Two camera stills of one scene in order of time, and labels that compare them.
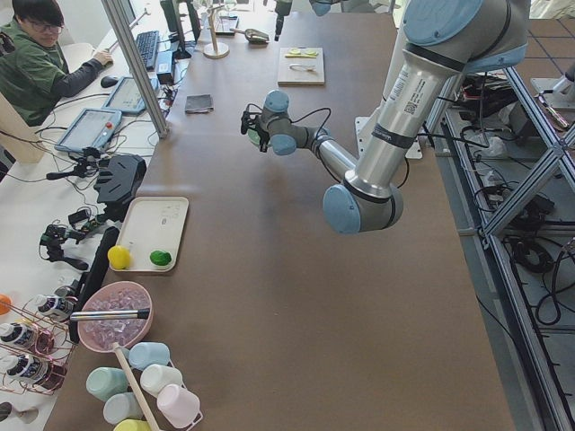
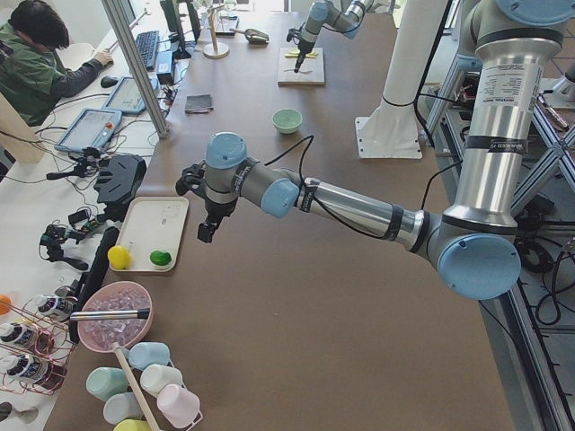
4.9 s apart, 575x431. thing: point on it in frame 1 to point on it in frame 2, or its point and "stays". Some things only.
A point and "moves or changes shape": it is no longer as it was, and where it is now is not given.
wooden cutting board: x=287 y=76 stays
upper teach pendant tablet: x=126 y=96 stays
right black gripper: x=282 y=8 to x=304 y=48
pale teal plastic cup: x=120 y=407 stays
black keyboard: x=147 y=43 stays
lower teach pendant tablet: x=90 y=129 stays
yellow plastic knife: x=307 y=56 stays
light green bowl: x=253 y=136 moves or changes shape
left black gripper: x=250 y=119 to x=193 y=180
